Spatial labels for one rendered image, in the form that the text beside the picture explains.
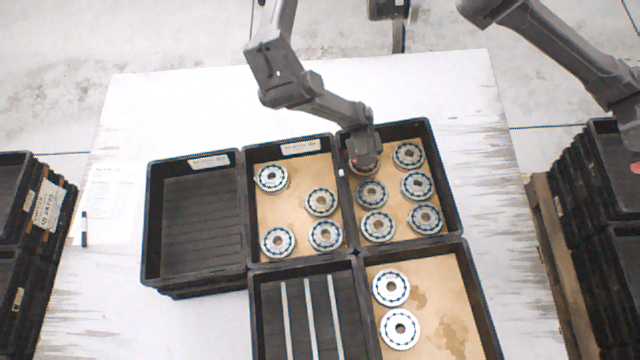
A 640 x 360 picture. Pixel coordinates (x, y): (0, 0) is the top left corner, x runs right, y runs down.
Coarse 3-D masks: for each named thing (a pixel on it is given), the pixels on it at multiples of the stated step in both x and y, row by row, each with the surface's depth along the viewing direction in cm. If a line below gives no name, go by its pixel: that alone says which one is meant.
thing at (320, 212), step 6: (318, 186) 133; (324, 186) 132; (312, 192) 132; (318, 192) 132; (324, 192) 132; (330, 192) 132; (306, 198) 131; (312, 198) 131; (330, 198) 130; (336, 198) 130; (306, 204) 130; (312, 204) 130; (330, 204) 130; (336, 204) 129; (312, 210) 129; (318, 210) 129; (324, 210) 129; (330, 210) 129; (318, 216) 129
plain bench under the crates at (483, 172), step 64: (320, 64) 177; (384, 64) 174; (448, 64) 171; (128, 128) 170; (192, 128) 167; (256, 128) 165; (320, 128) 162; (448, 128) 157; (512, 192) 143; (64, 256) 147; (128, 256) 145; (512, 256) 133; (64, 320) 137; (128, 320) 135; (192, 320) 133; (512, 320) 125
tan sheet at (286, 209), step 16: (288, 160) 142; (304, 160) 141; (320, 160) 141; (256, 176) 140; (304, 176) 138; (320, 176) 138; (288, 192) 136; (304, 192) 136; (336, 192) 135; (272, 208) 134; (288, 208) 134; (272, 224) 132; (288, 224) 131; (304, 224) 131; (304, 240) 128
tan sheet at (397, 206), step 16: (384, 144) 141; (384, 160) 139; (352, 176) 137; (384, 176) 136; (400, 176) 135; (352, 192) 134; (400, 192) 133; (384, 208) 131; (400, 208) 130; (400, 224) 128
